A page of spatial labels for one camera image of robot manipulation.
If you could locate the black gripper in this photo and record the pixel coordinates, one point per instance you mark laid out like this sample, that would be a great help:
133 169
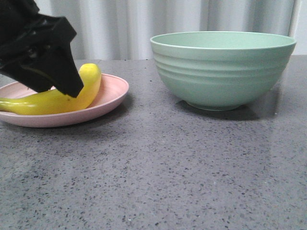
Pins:
25 35

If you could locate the yellow banana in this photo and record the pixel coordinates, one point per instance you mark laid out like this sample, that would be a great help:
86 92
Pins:
53 101

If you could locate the pink plate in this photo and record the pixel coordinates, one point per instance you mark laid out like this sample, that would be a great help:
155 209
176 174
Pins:
112 92

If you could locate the green ribbed bowl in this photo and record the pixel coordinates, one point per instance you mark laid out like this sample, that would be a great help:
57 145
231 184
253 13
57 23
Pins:
220 70

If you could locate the white curtain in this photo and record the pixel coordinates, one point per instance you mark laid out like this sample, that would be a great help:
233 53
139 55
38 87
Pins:
121 29

